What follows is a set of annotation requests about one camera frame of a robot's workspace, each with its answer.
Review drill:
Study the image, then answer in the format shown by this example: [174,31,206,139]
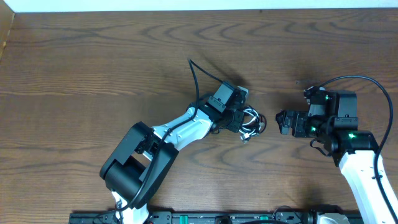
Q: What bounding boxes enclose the black usb cable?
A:
[239,105,267,136]

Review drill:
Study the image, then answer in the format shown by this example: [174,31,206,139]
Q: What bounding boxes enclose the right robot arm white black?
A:
[275,88,397,223]

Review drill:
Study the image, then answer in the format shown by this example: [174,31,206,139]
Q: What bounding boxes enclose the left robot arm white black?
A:
[99,81,248,223]

